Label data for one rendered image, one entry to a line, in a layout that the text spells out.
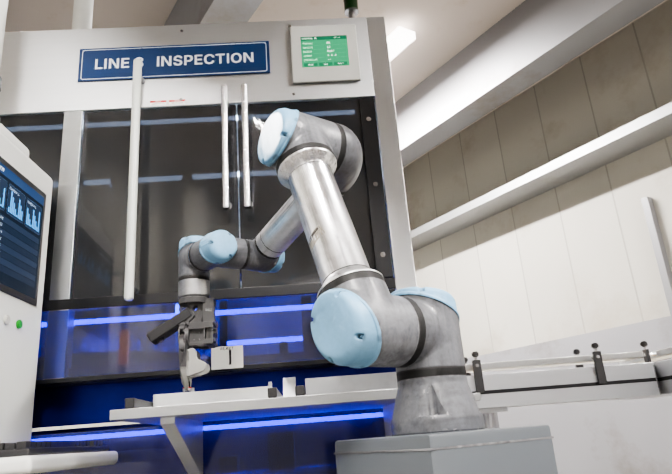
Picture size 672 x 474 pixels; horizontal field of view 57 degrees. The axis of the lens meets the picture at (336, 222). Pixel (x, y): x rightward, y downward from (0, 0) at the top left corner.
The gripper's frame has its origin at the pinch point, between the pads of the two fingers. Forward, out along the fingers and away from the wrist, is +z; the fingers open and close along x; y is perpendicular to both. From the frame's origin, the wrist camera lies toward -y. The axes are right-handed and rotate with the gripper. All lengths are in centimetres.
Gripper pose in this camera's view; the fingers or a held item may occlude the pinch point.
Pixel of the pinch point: (184, 384)
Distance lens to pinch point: 151.9
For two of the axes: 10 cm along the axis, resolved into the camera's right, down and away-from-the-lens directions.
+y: 10.0, -0.6, 0.5
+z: 0.7, 9.4, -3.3
